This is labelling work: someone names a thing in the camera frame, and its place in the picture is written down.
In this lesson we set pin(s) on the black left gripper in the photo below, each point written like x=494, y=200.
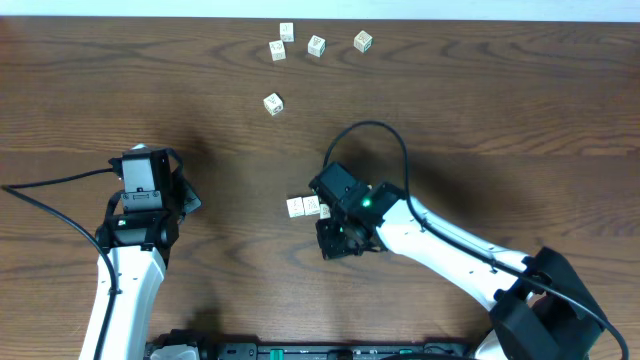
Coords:
x=188, y=198

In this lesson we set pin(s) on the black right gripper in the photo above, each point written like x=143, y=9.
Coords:
x=331, y=247

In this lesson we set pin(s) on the wooden block yellow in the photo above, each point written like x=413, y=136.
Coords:
x=325, y=212

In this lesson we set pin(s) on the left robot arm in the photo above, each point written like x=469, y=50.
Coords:
x=129, y=279

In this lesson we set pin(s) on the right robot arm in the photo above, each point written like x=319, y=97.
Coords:
x=538, y=306

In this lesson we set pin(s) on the wooden block green side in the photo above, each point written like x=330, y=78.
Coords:
x=316, y=46

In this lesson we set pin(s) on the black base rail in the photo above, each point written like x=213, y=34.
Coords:
x=188, y=344

